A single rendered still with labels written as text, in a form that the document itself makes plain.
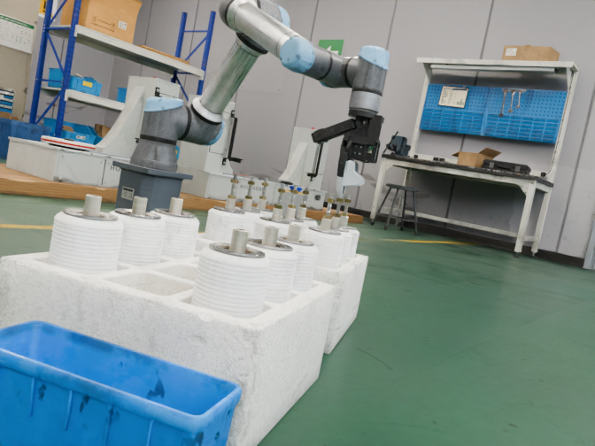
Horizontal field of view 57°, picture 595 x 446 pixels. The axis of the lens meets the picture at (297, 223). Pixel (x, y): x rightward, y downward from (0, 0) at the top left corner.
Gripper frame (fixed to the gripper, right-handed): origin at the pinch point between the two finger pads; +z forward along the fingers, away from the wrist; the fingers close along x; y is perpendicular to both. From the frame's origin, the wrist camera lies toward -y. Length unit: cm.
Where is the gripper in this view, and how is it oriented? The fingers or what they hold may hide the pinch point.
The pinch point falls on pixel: (338, 191)
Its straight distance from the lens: 136.3
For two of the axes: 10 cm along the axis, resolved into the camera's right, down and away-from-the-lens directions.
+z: -1.9, 9.8, 0.9
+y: 9.4, 2.1, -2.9
